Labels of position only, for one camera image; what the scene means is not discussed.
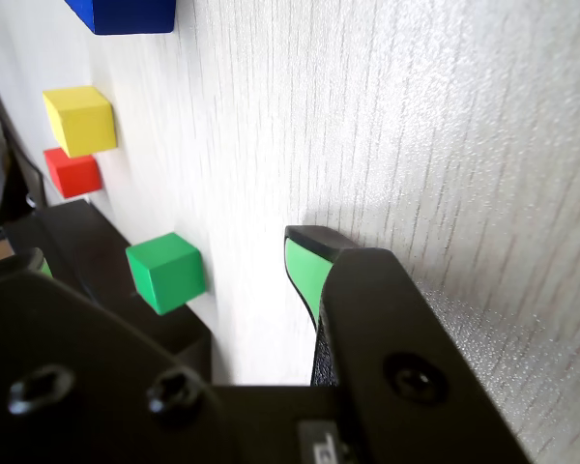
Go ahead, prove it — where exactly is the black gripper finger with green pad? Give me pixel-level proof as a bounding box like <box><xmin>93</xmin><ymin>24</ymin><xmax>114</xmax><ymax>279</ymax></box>
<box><xmin>0</xmin><ymin>246</ymin><xmax>233</xmax><ymax>464</ymax></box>
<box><xmin>283</xmin><ymin>224</ymin><xmax>534</xmax><ymax>464</ymax></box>

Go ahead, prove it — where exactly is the green wooden cube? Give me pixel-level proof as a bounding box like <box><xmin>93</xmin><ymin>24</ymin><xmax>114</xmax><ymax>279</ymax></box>
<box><xmin>125</xmin><ymin>231</ymin><xmax>208</xmax><ymax>316</ymax></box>

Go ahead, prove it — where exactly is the red wooden cube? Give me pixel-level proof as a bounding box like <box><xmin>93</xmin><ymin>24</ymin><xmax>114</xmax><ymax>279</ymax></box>
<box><xmin>43</xmin><ymin>147</ymin><xmax>102</xmax><ymax>199</ymax></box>

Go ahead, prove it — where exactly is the yellow wooden cube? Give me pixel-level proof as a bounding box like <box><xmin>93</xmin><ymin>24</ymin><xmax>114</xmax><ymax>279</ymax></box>
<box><xmin>42</xmin><ymin>85</ymin><xmax>116</xmax><ymax>159</ymax></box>

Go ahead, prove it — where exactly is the blue wooden cube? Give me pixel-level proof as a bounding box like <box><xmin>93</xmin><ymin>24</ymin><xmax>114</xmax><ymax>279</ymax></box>
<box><xmin>63</xmin><ymin>0</ymin><xmax>177</xmax><ymax>36</ymax></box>

